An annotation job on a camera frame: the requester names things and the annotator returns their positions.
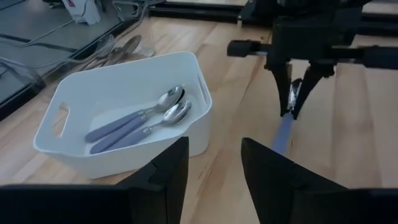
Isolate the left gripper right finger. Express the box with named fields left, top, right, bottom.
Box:
left=241, top=138, right=346, bottom=224

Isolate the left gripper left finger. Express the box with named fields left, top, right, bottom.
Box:
left=115, top=136, right=190, bottom=224

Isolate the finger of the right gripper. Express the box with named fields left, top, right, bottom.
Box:
left=271, top=63, right=294, bottom=117
left=291, top=63, right=336, bottom=121

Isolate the purple-handled spoon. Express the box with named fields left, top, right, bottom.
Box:
left=85, top=85, right=184, bottom=144
left=105, top=100, right=193, bottom=153
left=89, top=88, right=187, bottom=156
left=271, top=77, right=304, bottom=156

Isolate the grey cable bundle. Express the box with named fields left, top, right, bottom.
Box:
left=110, top=0, right=167, bottom=24

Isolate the white plastic bin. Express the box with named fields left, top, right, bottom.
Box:
left=33, top=51, right=213, bottom=180

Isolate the white box with red label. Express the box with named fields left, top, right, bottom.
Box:
left=61, top=0, right=102, bottom=26

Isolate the large clear plastic container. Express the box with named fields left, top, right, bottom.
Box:
left=79, top=29, right=157, bottom=72

